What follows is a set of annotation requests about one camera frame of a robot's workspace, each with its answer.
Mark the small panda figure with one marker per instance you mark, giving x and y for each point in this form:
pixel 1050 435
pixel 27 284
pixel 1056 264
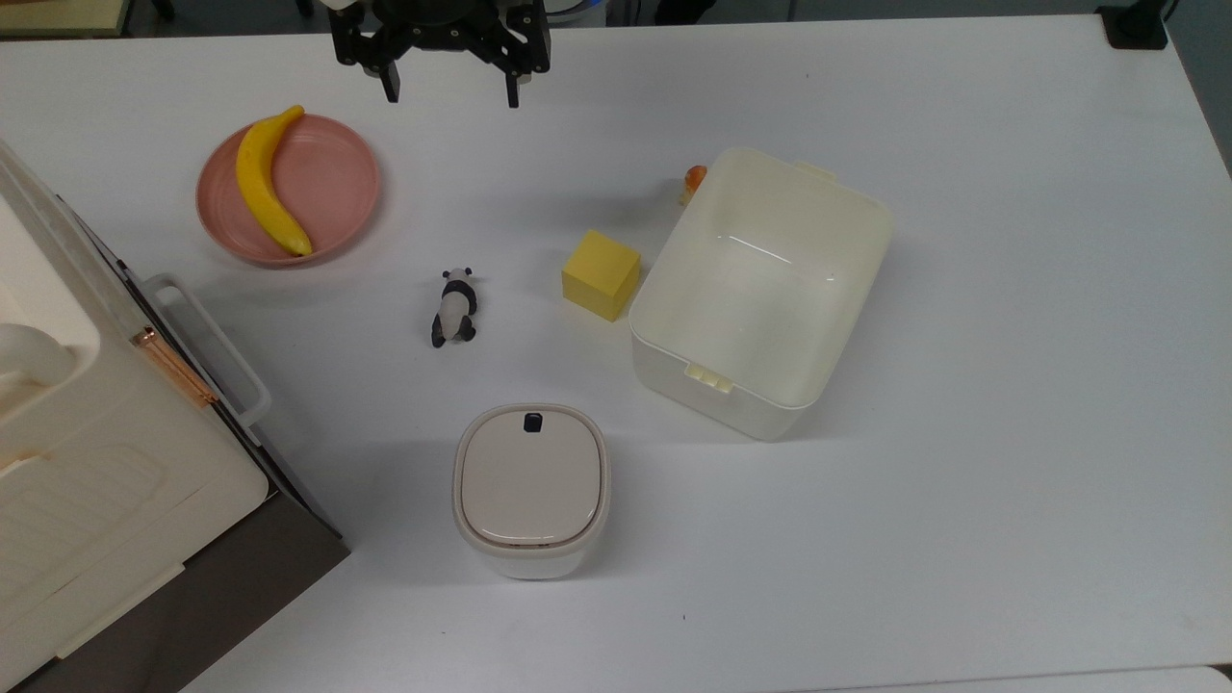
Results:
pixel 454 310

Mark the wooden side table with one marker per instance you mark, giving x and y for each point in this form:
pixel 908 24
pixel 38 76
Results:
pixel 58 14

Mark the small orange toy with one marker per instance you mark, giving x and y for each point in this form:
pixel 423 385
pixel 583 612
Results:
pixel 693 181

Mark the black table clamp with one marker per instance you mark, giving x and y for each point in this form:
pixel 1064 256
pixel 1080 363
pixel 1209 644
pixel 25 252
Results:
pixel 1136 24

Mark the pink plate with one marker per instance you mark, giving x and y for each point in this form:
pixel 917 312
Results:
pixel 332 188

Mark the cream plastic box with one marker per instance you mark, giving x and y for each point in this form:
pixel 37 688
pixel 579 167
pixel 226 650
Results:
pixel 760 294

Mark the copper appliance latch bar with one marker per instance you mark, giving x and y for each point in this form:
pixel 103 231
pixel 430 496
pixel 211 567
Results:
pixel 173 364

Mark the yellow banana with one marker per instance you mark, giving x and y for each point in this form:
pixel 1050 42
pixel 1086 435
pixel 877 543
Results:
pixel 260 188

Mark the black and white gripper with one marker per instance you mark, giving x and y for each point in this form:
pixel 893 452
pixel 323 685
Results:
pixel 438 24

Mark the white lidded bin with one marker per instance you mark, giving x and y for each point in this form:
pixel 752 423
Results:
pixel 531 491

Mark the yellow cube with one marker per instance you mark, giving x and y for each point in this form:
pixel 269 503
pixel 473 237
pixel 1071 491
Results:
pixel 601 275

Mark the cream toy appliance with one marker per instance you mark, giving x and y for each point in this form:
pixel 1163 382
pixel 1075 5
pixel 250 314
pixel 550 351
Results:
pixel 87 481

